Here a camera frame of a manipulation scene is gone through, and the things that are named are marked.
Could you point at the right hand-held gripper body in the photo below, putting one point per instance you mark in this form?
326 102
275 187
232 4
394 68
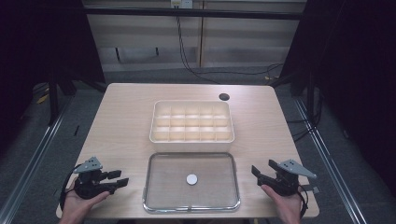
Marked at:
286 183

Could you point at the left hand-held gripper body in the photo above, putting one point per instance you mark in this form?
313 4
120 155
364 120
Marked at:
88 183

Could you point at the white compartment storage box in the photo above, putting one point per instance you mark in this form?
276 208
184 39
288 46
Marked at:
191 143

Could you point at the person's right hand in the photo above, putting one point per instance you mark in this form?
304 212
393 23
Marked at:
289 207

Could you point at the person's left hand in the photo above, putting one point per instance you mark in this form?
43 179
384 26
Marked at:
75 207

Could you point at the small black floor object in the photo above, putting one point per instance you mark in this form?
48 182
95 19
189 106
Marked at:
76 130

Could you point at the yellow floor object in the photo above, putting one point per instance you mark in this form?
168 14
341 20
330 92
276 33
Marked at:
42 99

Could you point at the black curtain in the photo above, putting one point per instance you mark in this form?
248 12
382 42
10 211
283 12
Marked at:
358 62
37 46

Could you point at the black horizontal bar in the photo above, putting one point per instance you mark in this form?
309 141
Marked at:
155 12

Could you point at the metal floor rail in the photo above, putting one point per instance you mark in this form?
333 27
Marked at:
37 155
327 155

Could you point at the white wall socket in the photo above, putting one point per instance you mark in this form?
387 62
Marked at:
182 3

